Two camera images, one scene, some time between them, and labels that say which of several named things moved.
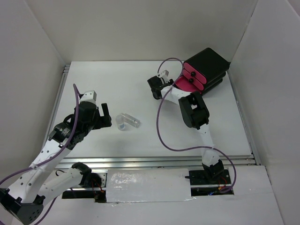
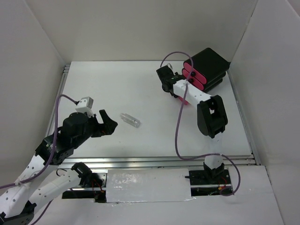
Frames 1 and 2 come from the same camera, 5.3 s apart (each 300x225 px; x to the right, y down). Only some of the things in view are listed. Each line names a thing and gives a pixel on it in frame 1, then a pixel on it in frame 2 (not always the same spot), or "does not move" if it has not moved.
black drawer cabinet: (203, 71) does not move
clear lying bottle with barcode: (131, 120) does not move
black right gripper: (171, 81) -> (176, 73)
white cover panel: (147, 185) does not move
